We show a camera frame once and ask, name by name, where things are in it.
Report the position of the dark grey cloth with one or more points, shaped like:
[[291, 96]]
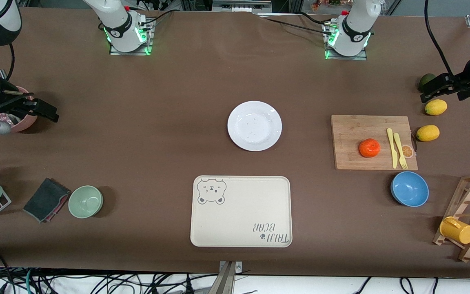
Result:
[[43, 198]]

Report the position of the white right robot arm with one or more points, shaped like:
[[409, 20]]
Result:
[[118, 24]]

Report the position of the orange fruit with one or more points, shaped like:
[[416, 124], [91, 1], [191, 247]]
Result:
[[369, 148]]

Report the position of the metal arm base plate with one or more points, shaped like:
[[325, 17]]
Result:
[[131, 53], [347, 58]]

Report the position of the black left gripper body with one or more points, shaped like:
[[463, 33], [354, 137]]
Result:
[[462, 80]]

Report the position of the bamboo cutting board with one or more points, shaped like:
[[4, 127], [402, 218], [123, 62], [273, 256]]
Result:
[[353, 139]]

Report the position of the orange slice disc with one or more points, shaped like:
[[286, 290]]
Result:
[[409, 152]]

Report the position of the wooden cup rack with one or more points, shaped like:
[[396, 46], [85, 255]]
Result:
[[460, 208]]

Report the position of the pink bowl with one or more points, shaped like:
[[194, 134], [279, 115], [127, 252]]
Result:
[[25, 124]]

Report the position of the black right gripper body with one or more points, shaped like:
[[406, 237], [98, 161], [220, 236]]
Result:
[[7, 100]]

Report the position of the dark green avocado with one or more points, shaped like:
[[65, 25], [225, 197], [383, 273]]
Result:
[[426, 79]]

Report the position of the yellow plastic fork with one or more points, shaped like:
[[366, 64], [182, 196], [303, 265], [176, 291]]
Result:
[[399, 149]]

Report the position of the white round plate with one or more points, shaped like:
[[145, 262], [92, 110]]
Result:
[[254, 126]]

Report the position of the metal mount bracket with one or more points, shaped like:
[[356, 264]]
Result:
[[227, 281]]

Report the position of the yellow mug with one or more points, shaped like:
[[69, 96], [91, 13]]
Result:
[[459, 232]]

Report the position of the yellow lemon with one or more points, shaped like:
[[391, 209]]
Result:
[[436, 107], [428, 133]]

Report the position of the yellow plastic knife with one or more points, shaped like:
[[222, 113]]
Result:
[[392, 149]]

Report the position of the blue bowl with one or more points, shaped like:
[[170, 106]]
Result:
[[409, 190]]

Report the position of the pale green bowl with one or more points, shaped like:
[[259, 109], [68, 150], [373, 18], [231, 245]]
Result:
[[85, 202]]

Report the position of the cream tray with bear print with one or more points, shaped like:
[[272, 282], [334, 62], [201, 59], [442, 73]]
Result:
[[241, 220]]

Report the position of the pink cloth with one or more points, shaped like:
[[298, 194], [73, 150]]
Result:
[[61, 206]]

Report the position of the aluminium frame rail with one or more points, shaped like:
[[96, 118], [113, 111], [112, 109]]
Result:
[[241, 5]]

